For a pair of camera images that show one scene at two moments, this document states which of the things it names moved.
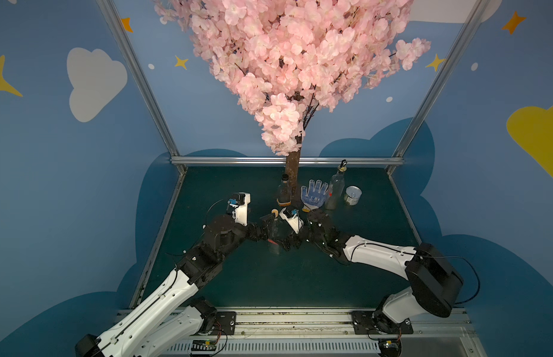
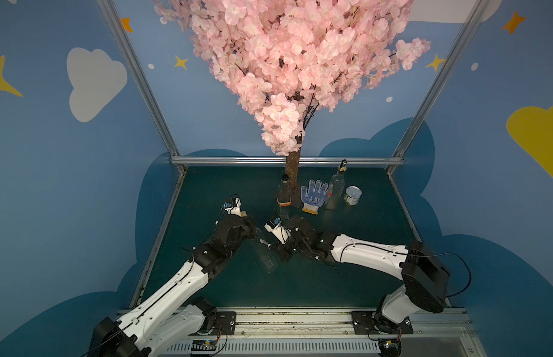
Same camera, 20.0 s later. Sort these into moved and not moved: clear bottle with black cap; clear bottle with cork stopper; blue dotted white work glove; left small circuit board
Moved: clear bottle with cork stopper
Not moved: clear bottle with black cap; left small circuit board; blue dotted white work glove
